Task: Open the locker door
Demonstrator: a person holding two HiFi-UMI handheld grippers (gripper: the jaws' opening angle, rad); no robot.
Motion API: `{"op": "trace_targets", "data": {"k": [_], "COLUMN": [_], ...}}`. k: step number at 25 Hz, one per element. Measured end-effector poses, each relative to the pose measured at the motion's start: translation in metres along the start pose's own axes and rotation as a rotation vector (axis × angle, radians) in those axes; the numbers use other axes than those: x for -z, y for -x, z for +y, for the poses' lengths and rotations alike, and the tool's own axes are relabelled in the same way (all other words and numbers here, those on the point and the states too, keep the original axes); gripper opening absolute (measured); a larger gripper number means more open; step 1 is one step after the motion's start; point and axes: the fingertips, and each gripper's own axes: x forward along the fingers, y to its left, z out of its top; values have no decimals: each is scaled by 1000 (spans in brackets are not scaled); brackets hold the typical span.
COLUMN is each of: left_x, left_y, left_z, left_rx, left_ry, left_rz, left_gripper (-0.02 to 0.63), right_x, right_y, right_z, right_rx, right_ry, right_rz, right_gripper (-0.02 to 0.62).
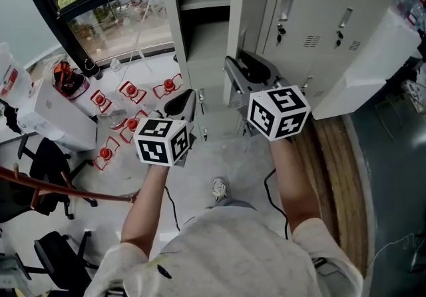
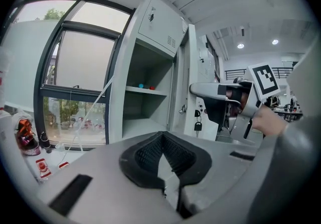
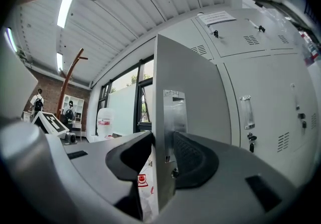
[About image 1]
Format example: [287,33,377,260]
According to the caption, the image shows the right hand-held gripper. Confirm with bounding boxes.
[224,51,312,142]

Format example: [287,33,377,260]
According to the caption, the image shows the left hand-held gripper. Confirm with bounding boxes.
[132,89,198,168]

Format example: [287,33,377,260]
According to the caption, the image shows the person's right forearm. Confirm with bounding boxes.
[268,137,323,240]

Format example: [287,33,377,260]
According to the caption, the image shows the person's left forearm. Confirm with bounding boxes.
[120,162,170,262]

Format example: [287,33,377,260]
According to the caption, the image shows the small red-labelled item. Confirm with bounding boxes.
[152,73,184,100]

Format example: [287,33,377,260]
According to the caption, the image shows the clear water jug red cap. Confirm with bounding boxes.
[89,89,113,114]
[118,109,150,144]
[118,80,148,104]
[92,136,121,170]

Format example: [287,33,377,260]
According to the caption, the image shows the small clear plastic bottle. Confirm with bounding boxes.
[108,57,124,74]

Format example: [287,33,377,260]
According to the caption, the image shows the white sneaker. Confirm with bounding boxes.
[212,177,231,205]

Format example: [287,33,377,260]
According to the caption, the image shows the black bottle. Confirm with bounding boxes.
[83,57,104,81]

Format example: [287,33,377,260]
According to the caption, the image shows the thin white pole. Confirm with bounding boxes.
[122,0,164,74]

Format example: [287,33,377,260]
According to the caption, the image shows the blue jeans leg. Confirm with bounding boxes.
[205,198,258,212]

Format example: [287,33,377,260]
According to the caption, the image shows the large white box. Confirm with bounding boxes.
[312,8,422,121]

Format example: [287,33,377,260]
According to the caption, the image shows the orange black item pink bucket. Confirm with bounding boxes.
[52,60,91,101]

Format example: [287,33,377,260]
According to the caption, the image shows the white cardboard box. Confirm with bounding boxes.
[16,77,99,152]

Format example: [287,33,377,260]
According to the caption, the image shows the brown wooden planks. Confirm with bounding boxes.
[298,115,372,278]

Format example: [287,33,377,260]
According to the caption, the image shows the brown wooden coat rack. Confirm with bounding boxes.
[0,162,141,210]

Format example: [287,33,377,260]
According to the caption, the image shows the black office chair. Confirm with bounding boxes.
[0,135,100,222]
[0,230,101,293]

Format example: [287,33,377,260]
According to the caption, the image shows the white t-shirt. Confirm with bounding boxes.
[83,205,364,297]

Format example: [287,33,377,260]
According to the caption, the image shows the large water bottle red label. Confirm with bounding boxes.
[0,41,35,111]

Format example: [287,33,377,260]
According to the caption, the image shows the black cloth item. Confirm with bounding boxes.
[2,105,23,136]

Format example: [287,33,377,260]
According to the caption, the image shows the black framed window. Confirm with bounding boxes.
[13,0,177,72]

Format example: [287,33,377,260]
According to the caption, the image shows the clear plastic wrapped items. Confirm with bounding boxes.
[392,0,426,40]

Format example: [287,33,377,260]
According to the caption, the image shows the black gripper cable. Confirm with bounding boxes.
[164,185,182,232]
[264,168,290,240]

